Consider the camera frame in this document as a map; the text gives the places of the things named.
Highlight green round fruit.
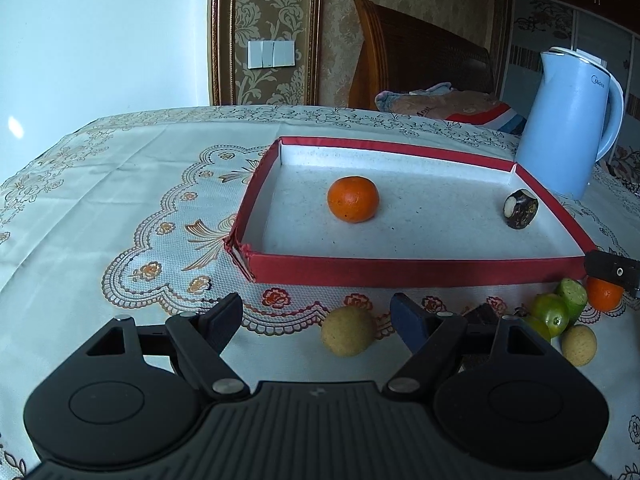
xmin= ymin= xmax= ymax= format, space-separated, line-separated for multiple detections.
xmin=522 ymin=315 xmax=552 ymax=343
xmin=530 ymin=294 xmax=571 ymax=338

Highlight white wall light switch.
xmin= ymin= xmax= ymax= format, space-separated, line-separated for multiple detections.
xmin=247 ymin=39 xmax=296 ymax=69

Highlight patterned wardrobe doors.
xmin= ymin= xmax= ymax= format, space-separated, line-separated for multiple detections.
xmin=502 ymin=0 xmax=640 ymax=151

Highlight green cut fruit piece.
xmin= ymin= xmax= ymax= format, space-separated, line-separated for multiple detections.
xmin=557 ymin=278 xmax=588 ymax=318

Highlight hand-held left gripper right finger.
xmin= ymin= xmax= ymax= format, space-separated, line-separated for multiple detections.
xmin=384 ymin=292 xmax=563 ymax=401

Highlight small tan round fruit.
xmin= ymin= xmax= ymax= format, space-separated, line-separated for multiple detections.
xmin=560 ymin=324 xmax=598 ymax=367

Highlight red shallow cardboard tray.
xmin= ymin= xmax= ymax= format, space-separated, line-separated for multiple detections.
xmin=225 ymin=136 xmax=598 ymax=288

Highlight dark round fruit piece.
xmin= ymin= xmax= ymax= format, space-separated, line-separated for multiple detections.
xmin=501 ymin=189 xmax=540 ymax=230

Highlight striped pillow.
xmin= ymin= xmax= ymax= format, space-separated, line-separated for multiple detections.
xmin=375 ymin=82 xmax=528 ymax=136

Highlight light blue electric kettle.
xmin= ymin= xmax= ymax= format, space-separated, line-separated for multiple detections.
xmin=515 ymin=46 xmax=626 ymax=201

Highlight gold framed wallpaper panel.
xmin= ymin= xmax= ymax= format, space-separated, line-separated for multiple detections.
xmin=209 ymin=0 xmax=323 ymax=107

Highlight orange tangerine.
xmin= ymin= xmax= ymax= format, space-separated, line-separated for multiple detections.
xmin=586 ymin=276 xmax=626 ymax=312
xmin=327 ymin=176 xmax=380 ymax=223

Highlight white embroidered tablecloth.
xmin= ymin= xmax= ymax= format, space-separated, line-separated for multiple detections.
xmin=0 ymin=105 xmax=640 ymax=480

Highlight brown wooden headboard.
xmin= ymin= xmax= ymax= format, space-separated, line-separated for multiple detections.
xmin=348 ymin=0 xmax=496 ymax=111

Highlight large tan round fruit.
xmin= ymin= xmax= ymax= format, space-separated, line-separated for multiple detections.
xmin=321 ymin=306 xmax=377 ymax=358

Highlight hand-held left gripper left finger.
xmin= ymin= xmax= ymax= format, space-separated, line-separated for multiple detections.
xmin=80 ymin=291 xmax=251 ymax=401

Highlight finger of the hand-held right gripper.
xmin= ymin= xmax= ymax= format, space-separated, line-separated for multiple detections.
xmin=584 ymin=250 xmax=640 ymax=298

